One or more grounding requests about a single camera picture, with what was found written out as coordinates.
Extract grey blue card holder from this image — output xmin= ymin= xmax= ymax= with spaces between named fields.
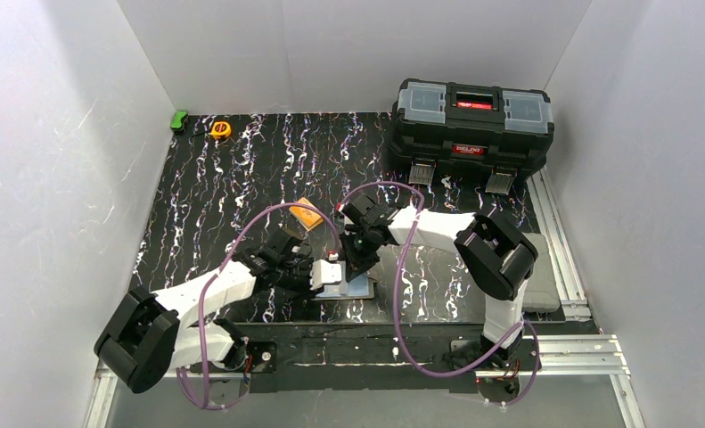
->
xmin=313 ymin=275 xmax=377 ymax=300

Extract green small tool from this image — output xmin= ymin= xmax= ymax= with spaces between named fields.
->
xmin=169 ymin=111 xmax=189 ymax=134

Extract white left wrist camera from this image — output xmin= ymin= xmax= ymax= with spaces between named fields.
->
xmin=310 ymin=259 xmax=344 ymax=295

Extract aluminium frame rails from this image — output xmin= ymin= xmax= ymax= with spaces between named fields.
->
xmin=84 ymin=169 xmax=644 ymax=427

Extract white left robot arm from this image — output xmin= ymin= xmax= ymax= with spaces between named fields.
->
xmin=94 ymin=229 xmax=314 ymax=393

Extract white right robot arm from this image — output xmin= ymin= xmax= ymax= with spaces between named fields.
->
xmin=338 ymin=194 xmax=538 ymax=353

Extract yellow tape measure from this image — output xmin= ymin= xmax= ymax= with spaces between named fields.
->
xmin=209 ymin=120 xmax=233 ymax=141

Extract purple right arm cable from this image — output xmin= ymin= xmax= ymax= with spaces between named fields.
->
xmin=337 ymin=180 xmax=542 ymax=407

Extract black toolbox with clear lids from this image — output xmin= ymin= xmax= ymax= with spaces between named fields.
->
xmin=388 ymin=78 xmax=554 ymax=194

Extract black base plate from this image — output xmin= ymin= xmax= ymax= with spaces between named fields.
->
xmin=119 ymin=318 xmax=602 ymax=396

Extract orange credit card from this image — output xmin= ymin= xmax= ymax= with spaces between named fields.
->
xmin=289 ymin=197 xmax=324 ymax=231

